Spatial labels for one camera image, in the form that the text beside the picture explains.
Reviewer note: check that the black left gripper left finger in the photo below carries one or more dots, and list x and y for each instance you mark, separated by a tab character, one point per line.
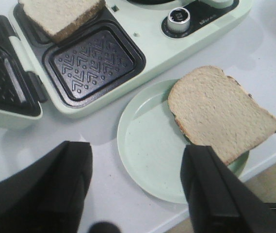
48	196

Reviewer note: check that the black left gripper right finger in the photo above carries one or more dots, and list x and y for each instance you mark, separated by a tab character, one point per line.
218	201

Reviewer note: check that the bread slice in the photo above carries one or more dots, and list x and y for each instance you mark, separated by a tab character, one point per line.
212	109
59	19

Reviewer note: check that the breakfast maker hinged lid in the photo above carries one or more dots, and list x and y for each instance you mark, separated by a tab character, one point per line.
21	92

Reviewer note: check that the green breakfast maker base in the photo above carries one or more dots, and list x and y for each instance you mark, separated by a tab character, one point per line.
125	45

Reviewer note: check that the light green round plate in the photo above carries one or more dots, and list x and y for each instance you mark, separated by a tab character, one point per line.
151	145

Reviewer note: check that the left silver control knob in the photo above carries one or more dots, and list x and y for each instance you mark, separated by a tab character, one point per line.
178	20

